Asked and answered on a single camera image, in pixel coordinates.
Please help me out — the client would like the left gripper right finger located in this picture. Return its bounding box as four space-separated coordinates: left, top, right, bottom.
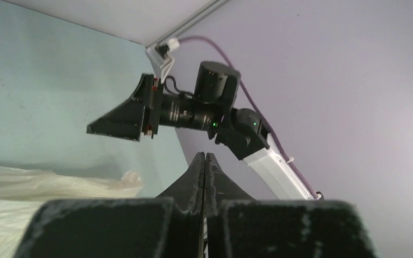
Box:
205 153 376 257

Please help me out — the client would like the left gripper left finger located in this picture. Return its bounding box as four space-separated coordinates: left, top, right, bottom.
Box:
15 153 205 257

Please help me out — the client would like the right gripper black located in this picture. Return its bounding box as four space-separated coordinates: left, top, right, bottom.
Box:
86 74 164 142

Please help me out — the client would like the right corner metal profile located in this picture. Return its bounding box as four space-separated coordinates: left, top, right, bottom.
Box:
146 0 230 46

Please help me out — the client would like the translucent yellowish trash bag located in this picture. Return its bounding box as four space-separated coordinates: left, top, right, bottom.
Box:
0 167 144 257

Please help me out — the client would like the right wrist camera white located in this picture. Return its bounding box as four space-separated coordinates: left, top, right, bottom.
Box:
145 38 180 83

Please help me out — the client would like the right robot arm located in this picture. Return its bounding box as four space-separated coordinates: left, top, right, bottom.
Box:
86 61 323 200

